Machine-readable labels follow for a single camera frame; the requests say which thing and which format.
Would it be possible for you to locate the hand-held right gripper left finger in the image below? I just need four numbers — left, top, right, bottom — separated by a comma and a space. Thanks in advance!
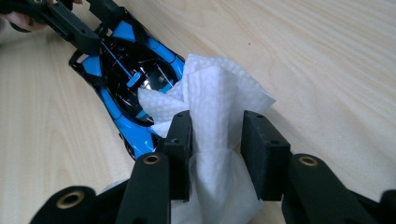
163, 110, 193, 202

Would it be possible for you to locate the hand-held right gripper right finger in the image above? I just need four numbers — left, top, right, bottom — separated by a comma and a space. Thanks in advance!
240, 110, 292, 202

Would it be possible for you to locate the blue and black toy car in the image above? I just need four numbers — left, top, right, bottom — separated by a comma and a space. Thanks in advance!
68, 7, 186, 161

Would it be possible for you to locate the white wet wipe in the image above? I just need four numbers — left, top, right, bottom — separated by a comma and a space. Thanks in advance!
102, 53, 276, 224

